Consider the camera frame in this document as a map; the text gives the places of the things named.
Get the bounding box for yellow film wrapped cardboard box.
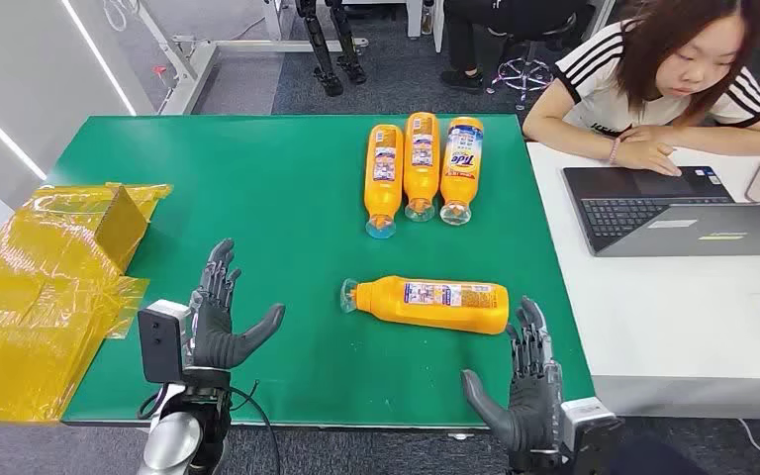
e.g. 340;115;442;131
0;182;174;423

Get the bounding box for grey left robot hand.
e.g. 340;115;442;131
186;237;287;372

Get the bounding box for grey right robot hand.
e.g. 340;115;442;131
461;296;565;455

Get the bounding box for dark grey laptop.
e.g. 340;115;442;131
562;164;760;258

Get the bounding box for orange detergent bottle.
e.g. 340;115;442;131
439;116;485;227
403;112;441;224
363;124;406;239
340;275;511;336

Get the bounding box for black humanoid robot legs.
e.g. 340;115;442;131
294;0;369;98

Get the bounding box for office chair with chrome base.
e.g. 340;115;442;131
484;13;591;112

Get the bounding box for white desk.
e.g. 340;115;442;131
525;141;760;421

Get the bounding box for person's left hand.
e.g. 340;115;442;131
618;124;677;147

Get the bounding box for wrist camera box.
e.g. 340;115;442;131
560;396;623;475
137;299;192;386

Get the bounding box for person's right hand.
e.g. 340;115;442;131
616;139;684;177

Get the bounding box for person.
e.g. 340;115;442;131
438;0;591;94
522;0;760;178

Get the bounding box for white metal stand frame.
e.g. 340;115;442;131
134;0;369;117

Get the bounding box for green table mat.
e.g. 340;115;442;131
46;114;597;428

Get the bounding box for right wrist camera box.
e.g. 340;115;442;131
560;396;623;475

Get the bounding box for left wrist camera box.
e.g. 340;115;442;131
137;299;192;386

